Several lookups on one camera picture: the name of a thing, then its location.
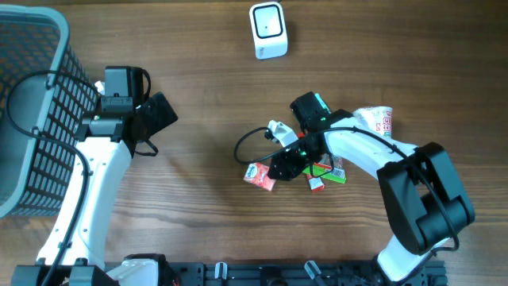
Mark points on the white barcode scanner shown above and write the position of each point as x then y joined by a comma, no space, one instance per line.
269,30

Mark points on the small red snack packet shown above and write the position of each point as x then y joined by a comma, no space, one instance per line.
257,174

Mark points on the cup noodles white green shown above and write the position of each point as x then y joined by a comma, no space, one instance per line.
377,118

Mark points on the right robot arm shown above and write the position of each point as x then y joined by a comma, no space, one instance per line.
424,198

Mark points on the green gummy candy bag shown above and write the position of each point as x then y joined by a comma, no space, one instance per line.
328,168

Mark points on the grey plastic mesh basket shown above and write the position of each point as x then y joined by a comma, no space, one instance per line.
36,60

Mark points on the light teal snack packet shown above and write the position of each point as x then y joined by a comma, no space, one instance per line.
322,103

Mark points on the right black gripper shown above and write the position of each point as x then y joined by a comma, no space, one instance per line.
289,167

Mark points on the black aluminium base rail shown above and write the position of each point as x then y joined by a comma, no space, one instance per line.
343,273

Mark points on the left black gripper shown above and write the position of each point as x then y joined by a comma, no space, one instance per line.
159,121

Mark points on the red stick snack packet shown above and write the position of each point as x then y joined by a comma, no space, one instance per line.
315,183

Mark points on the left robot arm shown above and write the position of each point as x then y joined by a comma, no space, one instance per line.
74,253

